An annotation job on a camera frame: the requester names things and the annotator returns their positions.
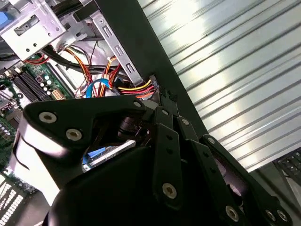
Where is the blue data wire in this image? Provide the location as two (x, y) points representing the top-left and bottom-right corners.
(85, 78), (114, 99)

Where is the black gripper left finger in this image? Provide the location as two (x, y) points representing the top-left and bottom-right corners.
(9, 94), (182, 210)

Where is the red yellow orange power wire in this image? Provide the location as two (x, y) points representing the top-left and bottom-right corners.
(93, 55), (163, 99)

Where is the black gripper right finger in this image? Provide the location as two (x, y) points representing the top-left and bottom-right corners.
(171, 95), (293, 226)

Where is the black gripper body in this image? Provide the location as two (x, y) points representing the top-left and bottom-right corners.
(46, 145), (214, 226)

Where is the hard disk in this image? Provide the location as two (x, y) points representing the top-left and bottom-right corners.
(81, 138), (137, 172)

